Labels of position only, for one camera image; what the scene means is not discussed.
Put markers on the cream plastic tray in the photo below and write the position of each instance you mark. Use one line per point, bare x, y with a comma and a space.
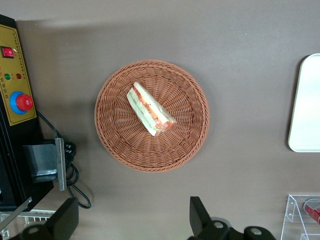
307, 105

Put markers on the round brown wicker basket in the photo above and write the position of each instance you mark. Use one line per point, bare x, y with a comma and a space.
175, 150

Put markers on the triangle sandwich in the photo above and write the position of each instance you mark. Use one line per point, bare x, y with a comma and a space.
147, 107

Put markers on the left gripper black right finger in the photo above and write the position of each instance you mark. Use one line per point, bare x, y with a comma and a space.
201, 220

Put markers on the red cola bottle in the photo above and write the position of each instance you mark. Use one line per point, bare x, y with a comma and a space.
313, 210

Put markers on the black machine with yellow panel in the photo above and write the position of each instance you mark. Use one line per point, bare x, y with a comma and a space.
15, 140

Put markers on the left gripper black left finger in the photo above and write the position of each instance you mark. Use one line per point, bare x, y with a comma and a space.
63, 220

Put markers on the clear acrylic bottle stand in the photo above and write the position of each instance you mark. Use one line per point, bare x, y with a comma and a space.
295, 212

